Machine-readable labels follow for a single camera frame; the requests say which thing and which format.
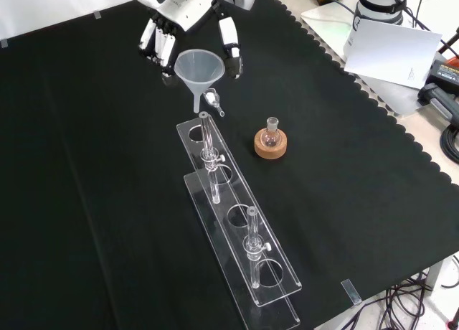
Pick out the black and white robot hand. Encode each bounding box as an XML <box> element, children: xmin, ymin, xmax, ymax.
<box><xmin>128</xmin><ymin>0</ymin><xmax>257</xmax><ymax>80</ymax></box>

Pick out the clear plastic funnel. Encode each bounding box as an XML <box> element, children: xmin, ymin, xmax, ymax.
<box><xmin>173</xmin><ymin>49</ymin><xmax>227</xmax><ymax>114</ymax></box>

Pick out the clear acrylic funnel stand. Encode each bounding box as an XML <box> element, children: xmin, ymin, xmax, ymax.
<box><xmin>174</xmin><ymin>110</ymin><xmax>303</xmax><ymax>327</ymax></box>

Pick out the pale grey board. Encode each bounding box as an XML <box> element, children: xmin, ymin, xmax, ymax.
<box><xmin>300</xmin><ymin>0</ymin><xmax>431</xmax><ymax>117</ymax></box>

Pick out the round-bottom glass flask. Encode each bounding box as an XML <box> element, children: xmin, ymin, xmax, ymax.
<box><xmin>260</xmin><ymin>116</ymin><xmax>283</xmax><ymax>149</ymax></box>

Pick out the black bench cloth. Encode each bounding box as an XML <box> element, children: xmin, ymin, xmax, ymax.
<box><xmin>0</xmin><ymin>0</ymin><xmax>459</xmax><ymax>330</ymax></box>

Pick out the white paper card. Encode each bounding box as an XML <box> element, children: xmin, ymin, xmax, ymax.
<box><xmin>344</xmin><ymin>18</ymin><xmax>443</xmax><ymax>91</ymax></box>

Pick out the black tripod leg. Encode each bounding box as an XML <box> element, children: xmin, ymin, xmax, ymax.
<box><xmin>437</xmin><ymin>24</ymin><xmax>459</xmax><ymax>62</ymax></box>

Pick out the black and orange power unit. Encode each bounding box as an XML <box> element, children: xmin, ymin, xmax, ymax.
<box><xmin>427</xmin><ymin>58</ymin><xmax>459</xmax><ymax>90</ymax></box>

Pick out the cork ring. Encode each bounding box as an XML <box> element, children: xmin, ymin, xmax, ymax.
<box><xmin>254</xmin><ymin>128</ymin><xmax>289</xmax><ymax>161</ymax></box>

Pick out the black handle clamp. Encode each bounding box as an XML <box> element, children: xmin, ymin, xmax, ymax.
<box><xmin>417</xmin><ymin>82</ymin><xmax>459</xmax><ymax>131</ymax></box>

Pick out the coiled black cable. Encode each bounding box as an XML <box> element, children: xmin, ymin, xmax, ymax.
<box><xmin>440</xmin><ymin>123</ymin><xmax>459</xmax><ymax>165</ymax></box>

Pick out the black floor cable bundle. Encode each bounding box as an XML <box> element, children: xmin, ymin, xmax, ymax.
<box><xmin>342</xmin><ymin>254</ymin><xmax>459</xmax><ymax>330</ymax></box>

